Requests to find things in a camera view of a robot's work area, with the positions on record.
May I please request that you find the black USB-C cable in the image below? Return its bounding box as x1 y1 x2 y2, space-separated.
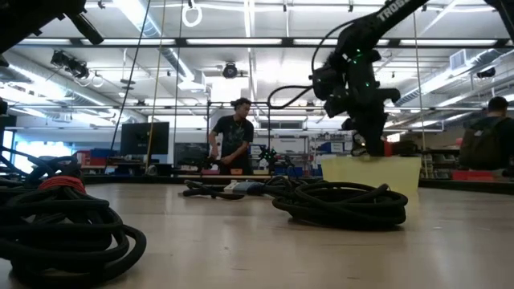
182 178 247 201

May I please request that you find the yellow translucent plastic bin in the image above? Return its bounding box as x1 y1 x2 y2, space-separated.
320 154 422 196

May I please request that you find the blue storage bin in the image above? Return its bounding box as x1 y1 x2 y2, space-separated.
90 147 118 158

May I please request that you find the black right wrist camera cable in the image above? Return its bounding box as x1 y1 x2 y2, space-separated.
266 83 315 111

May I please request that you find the red storage bins row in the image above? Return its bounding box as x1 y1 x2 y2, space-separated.
451 169 496 182

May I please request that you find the white hanging ring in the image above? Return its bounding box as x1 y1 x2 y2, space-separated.
181 0 203 29

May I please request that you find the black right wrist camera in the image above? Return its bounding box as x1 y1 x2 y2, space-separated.
311 66 343 117

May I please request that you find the black loosely cable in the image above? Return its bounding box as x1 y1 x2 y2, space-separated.
271 181 410 233

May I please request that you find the red storage bin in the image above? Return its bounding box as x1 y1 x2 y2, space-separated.
75 151 108 167

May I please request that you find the grey ceiling vent unit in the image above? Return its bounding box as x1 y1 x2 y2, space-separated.
448 47 479 71

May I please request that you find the black storage shelf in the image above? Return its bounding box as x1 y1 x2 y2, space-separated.
419 147 463 181

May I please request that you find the dark display screen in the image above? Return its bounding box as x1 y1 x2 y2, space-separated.
173 141 210 166

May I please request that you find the black ceiling spotlight cluster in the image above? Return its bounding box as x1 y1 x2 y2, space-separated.
50 49 91 79

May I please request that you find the thin black hanging cable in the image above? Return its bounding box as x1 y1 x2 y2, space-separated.
172 0 185 174

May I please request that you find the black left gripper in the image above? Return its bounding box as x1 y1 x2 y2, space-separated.
63 10 105 47

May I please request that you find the black monitor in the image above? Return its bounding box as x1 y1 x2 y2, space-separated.
120 121 171 157

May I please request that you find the black looped cable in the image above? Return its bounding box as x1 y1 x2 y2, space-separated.
0 144 53 181

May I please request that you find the white air duct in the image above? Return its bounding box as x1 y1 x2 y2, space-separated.
114 0 206 92

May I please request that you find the person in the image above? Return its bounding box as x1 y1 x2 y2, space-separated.
207 96 255 177
459 95 514 178

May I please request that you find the black cable with red tie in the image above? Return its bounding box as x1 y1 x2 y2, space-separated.
0 154 148 288

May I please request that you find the black ceiling dome camera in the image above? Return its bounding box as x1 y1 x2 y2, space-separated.
222 61 239 79

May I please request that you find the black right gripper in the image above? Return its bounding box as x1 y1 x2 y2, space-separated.
322 79 403 157

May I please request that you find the dark backpack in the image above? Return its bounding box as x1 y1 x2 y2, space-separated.
459 116 508 171

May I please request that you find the background robot with green lights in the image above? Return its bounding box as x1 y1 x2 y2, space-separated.
258 144 279 172

